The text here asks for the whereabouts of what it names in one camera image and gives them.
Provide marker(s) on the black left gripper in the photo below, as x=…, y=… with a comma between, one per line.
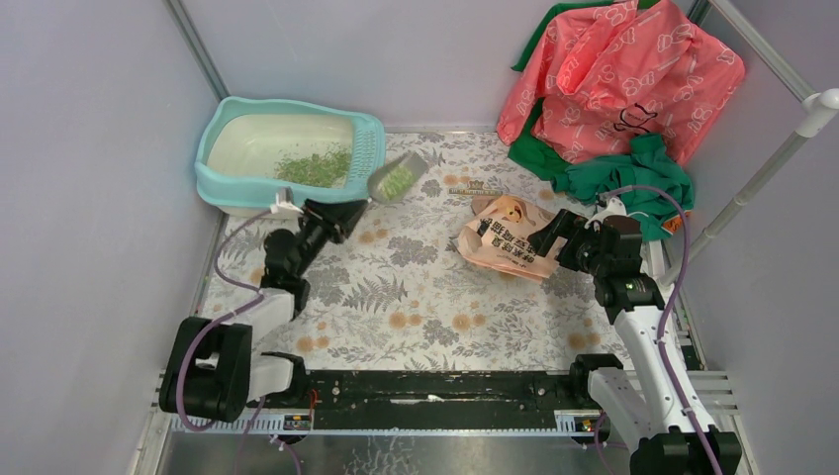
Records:
x=342, y=216

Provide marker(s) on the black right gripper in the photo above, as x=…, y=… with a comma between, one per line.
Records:
x=564, y=225

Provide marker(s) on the silver metal scoop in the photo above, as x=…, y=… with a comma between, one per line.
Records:
x=390, y=183

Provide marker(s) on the pink cat litter bag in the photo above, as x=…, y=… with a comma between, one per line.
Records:
x=496, y=237

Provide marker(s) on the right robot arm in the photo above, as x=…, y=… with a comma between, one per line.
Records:
x=664, y=425

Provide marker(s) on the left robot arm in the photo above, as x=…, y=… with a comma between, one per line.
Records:
x=212, y=371

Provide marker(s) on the green cat litter pile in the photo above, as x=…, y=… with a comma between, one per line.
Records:
x=328, y=168

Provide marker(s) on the teal litter box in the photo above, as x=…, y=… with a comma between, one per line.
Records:
x=244, y=139

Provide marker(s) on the floral patterned table mat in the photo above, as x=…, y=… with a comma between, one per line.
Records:
x=399, y=296

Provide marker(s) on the green cloth garment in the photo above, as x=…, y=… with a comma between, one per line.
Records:
x=653, y=188

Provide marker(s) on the pink printed garment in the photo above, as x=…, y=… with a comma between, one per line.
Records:
x=600, y=76

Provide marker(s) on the white pipe rack stand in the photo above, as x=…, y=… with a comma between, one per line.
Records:
x=763, y=291

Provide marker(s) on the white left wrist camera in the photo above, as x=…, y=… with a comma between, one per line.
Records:
x=284, y=207

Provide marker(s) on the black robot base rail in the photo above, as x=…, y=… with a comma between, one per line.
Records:
x=427, y=400

